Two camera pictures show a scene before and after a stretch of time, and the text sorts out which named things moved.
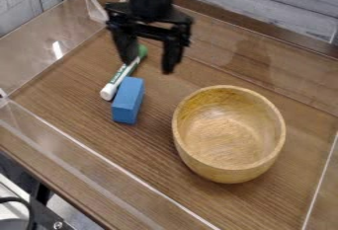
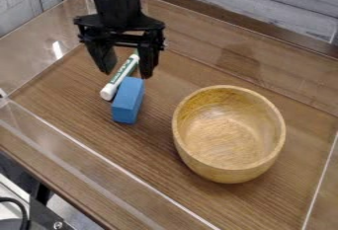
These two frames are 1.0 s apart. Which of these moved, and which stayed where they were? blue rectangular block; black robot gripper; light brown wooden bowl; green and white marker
Moved: black robot gripper
Stayed: blue rectangular block; green and white marker; light brown wooden bowl
